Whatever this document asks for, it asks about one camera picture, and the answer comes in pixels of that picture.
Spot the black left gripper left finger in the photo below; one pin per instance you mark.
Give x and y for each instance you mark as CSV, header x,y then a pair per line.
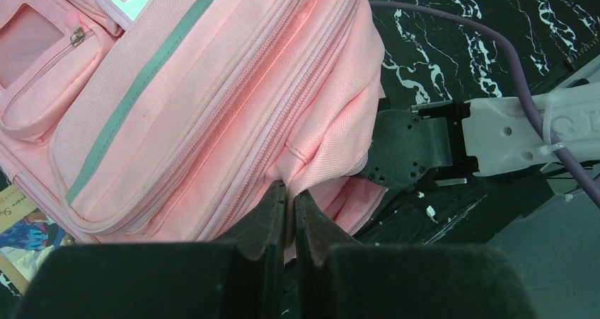
x,y
237,275

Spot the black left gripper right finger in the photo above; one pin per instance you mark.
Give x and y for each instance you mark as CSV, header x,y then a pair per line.
x,y
339,277

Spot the pink student backpack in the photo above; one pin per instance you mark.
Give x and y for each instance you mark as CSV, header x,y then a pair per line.
x,y
167,120

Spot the orange picture book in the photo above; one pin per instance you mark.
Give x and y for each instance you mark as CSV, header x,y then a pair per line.
x,y
28,237

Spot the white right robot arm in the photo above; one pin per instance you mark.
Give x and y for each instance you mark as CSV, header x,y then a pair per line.
x,y
447,143

